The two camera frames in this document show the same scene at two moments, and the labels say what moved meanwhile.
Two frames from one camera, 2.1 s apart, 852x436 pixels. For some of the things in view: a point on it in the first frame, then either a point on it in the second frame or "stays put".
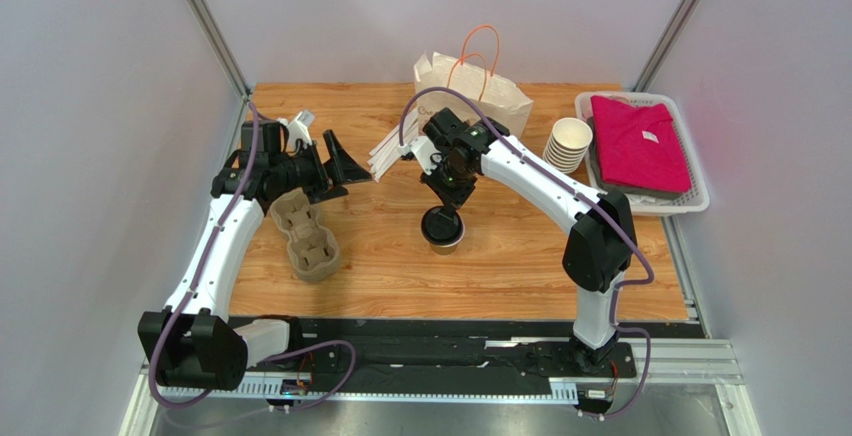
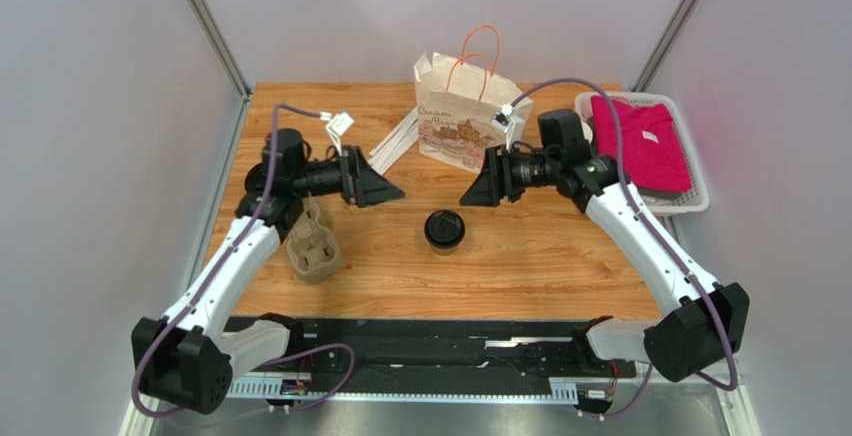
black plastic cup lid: x=440 y=230 stays put
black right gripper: x=450 y=193 -> x=499 y=174
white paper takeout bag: x=498 y=98 stays put
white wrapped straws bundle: x=386 y=153 stays put
